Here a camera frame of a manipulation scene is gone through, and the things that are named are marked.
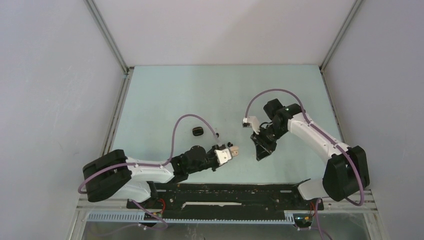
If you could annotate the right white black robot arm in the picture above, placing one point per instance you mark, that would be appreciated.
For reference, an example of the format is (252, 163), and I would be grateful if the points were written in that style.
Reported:
(346, 168)

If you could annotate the left controller board red led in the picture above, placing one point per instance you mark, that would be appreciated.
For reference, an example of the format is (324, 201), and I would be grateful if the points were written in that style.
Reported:
(153, 217)

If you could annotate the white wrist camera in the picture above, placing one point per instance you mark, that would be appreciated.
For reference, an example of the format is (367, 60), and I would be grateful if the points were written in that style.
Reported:
(223, 156)
(251, 122)

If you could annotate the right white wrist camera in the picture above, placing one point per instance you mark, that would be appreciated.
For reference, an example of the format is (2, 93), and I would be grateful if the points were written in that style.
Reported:
(251, 122)

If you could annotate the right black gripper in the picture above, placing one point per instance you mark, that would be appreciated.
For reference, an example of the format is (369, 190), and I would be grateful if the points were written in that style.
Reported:
(263, 147)

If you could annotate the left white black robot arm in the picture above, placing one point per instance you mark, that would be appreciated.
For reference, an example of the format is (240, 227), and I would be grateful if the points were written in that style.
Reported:
(117, 176)

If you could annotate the left aluminium corner post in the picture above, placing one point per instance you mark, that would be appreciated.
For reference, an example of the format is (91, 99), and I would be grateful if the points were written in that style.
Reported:
(106, 33)

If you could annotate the white slotted cable duct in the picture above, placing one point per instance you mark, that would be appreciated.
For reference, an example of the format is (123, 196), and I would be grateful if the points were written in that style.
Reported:
(138, 217)

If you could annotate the black charging case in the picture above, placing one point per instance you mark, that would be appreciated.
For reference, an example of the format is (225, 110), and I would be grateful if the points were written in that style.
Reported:
(197, 131)

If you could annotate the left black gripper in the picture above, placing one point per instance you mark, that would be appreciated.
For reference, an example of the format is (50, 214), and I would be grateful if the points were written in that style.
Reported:
(212, 150)

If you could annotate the beige earbud charging case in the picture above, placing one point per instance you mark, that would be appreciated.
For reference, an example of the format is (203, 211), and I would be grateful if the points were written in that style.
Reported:
(234, 151)

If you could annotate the right controller board green led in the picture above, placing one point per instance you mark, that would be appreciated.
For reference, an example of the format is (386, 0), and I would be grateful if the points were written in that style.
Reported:
(302, 219)

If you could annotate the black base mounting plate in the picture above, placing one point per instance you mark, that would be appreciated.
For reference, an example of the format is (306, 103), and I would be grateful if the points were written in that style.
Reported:
(224, 201)

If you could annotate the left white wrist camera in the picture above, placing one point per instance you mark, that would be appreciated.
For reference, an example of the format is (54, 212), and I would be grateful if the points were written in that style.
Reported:
(223, 156)

